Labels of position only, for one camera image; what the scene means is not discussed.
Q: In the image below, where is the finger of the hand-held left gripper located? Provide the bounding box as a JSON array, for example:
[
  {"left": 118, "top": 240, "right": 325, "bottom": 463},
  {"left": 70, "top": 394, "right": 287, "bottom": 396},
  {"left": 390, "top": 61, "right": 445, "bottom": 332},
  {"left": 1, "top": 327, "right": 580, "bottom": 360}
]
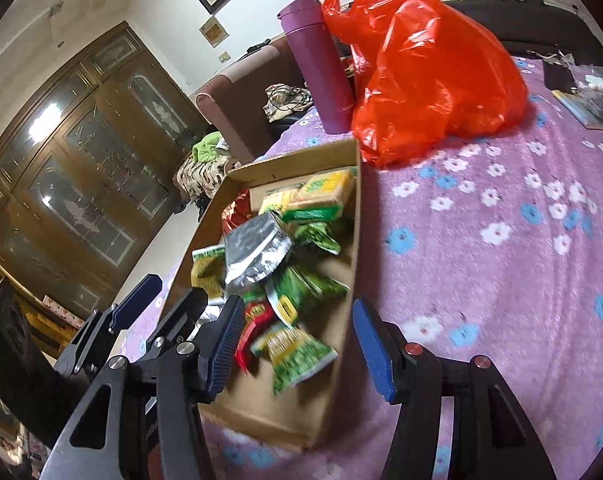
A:
[
  {"left": 142, "top": 288, "right": 210, "bottom": 361},
  {"left": 54, "top": 274, "right": 162, "bottom": 378}
]

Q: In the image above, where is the yellow-green snack packet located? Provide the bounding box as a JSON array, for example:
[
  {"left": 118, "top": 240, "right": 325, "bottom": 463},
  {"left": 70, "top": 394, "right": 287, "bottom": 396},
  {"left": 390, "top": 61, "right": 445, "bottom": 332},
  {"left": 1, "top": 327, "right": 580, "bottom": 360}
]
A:
[{"left": 190, "top": 244, "right": 227, "bottom": 301}]

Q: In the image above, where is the cardboard box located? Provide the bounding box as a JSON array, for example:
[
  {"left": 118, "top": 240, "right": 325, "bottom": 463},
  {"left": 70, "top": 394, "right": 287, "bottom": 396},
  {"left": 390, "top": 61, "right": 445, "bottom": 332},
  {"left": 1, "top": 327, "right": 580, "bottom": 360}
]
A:
[{"left": 169, "top": 137, "right": 362, "bottom": 453}]

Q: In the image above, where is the small wall plaque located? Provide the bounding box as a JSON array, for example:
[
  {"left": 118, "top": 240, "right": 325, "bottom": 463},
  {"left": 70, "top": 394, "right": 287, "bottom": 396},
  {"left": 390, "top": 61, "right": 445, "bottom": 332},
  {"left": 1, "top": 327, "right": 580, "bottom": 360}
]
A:
[{"left": 199, "top": 15, "right": 230, "bottom": 48}]

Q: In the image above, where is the green pea packet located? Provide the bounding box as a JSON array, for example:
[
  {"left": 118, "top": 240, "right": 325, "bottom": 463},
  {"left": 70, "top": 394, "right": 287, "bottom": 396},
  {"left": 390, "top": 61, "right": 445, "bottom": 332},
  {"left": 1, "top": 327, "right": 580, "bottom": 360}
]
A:
[{"left": 252, "top": 322, "right": 339, "bottom": 396}]

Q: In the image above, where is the small black box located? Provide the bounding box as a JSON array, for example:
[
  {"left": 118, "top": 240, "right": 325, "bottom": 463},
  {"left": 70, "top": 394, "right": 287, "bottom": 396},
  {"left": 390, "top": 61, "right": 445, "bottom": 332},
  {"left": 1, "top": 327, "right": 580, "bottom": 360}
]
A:
[{"left": 542, "top": 60, "right": 577, "bottom": 93}]

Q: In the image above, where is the leaf-print blanket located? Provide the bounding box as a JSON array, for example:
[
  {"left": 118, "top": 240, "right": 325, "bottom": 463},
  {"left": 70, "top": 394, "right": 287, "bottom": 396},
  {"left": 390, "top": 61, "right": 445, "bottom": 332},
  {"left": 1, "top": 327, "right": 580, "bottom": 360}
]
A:
[{"left": 174, "top": 152, "right": 232, "bottom": 201}]

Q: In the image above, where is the flat printed booklet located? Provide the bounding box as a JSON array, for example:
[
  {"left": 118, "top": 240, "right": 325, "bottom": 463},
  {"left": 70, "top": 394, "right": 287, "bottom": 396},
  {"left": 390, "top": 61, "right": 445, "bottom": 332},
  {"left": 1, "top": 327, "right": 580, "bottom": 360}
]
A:
[{"left": 551, "top": 89, "right": 603, "bottom": 131}]

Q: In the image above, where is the small green snack packet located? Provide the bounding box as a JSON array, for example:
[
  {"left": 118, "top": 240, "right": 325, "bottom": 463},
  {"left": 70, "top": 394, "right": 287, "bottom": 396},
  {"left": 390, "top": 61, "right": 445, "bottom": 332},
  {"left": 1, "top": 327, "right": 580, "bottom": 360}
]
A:
[{"left": 294, "top": 222, "right": 342, "bottom": 256}]

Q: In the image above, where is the brown armchair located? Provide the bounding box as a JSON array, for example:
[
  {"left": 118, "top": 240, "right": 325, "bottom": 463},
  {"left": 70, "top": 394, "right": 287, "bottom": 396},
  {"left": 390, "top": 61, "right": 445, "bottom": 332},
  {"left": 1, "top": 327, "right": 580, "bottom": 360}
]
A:
[{"left": 196, "top": 37, "right": 307, "bottom": 166}]

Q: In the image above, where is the green cloth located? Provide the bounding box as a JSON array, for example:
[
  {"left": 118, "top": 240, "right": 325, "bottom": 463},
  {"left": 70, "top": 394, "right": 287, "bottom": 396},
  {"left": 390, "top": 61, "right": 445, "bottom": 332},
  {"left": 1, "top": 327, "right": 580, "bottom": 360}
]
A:
[{"left": 192, "top": 131, "right": 222, "bottom": 163}]

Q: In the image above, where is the silver foil packet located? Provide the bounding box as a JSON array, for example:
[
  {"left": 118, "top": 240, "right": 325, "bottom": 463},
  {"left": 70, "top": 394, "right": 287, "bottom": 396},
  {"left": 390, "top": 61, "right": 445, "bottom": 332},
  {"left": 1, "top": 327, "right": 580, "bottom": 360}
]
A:
[{"left": 223, "top": 210, "right": 295, "bottom": 295}]

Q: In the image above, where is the yellow biscuit packet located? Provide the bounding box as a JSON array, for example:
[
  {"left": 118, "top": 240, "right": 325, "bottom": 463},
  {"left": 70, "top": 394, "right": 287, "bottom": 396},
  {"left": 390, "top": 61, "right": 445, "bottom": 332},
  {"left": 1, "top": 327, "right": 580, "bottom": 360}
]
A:
[
  {"left": 284, "top": 169, "right": 358, "bottom": 223},
  {"left": 259, "top": 182, "right": 302, "bottom": 216}
]

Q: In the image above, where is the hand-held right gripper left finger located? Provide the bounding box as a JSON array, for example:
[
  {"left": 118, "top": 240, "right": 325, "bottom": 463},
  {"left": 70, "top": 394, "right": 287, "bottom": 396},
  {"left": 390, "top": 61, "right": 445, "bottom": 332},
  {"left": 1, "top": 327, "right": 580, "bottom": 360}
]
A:
[{"left": 39, "top": 296, "right": 246, "bottom": 480}]

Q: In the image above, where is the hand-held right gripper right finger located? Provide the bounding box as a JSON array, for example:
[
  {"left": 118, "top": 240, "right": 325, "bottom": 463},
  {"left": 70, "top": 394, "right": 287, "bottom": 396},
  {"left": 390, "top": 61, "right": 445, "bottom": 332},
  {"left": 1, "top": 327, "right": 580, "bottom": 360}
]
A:
[{"left": 351, "top": 297, "right": 557, "bottom": 480}]

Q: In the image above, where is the clear plastic bag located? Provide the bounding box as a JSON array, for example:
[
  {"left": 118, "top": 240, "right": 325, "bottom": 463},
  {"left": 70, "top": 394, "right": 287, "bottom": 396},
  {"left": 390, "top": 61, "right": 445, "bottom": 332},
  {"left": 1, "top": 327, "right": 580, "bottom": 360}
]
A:
[{"left": 574, "top": 87, "right": 603, "bottom": 123}]

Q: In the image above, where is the purple floral tablecloth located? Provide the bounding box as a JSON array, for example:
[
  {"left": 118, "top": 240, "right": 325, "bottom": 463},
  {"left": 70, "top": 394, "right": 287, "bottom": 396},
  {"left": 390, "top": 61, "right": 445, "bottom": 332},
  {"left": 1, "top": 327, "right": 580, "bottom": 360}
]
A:
[{"left": 124, "top": 55, "right": 603, "bottom": 480}]

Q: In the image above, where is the white tissue wad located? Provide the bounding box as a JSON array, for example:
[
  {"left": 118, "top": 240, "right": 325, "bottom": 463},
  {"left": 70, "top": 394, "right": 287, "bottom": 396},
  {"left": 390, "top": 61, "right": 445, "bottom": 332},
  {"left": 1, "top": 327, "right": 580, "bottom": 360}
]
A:
[{"left": 576, "top": 71, "right": 603, "bottom": 95}]

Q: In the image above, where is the red candy with black label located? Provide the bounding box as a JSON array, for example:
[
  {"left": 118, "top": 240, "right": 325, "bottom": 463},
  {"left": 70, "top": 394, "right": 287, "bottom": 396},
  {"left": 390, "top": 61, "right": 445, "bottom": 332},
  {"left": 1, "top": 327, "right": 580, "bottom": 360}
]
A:
[{"left": 234, "top": 300, "right": 277, "bottom": 373}]

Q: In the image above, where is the wooden glass-door cabinet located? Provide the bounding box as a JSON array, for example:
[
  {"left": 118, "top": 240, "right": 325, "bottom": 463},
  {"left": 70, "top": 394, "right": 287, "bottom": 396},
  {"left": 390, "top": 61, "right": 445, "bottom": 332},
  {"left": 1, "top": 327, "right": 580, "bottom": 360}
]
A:
[{"left": 0, "top": 20, "right": 217, "bottom": 321}]

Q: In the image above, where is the dark red candy packet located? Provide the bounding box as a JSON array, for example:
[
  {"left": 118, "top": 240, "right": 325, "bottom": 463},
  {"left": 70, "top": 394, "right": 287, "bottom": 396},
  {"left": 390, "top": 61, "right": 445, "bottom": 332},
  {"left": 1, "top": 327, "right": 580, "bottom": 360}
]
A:
[{"left": 222, "top": 187, "right": 252, "bottom": 233}]

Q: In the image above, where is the purple thermos bottle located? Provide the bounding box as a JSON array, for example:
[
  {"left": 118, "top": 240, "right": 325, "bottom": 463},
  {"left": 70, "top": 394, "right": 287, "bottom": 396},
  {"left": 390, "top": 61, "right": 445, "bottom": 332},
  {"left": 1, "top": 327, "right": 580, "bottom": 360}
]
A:
[{"left": 278, "top": 0, "right": 356, "bottom": 135}]

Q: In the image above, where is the green packet with yellow label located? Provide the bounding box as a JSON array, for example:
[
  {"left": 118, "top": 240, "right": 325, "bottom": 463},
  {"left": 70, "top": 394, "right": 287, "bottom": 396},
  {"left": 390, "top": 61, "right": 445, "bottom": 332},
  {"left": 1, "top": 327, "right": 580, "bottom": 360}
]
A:
[{"left": 264, "top": 265, "right": 349, "bottom": 323}]

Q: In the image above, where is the orange plastic bag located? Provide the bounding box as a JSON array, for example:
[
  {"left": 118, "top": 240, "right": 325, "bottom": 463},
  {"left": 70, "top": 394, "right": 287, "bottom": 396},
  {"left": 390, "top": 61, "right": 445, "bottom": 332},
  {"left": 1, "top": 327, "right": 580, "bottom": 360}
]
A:
[{"left": 322, "top": 0, "right": 529, "bottom": 168}]

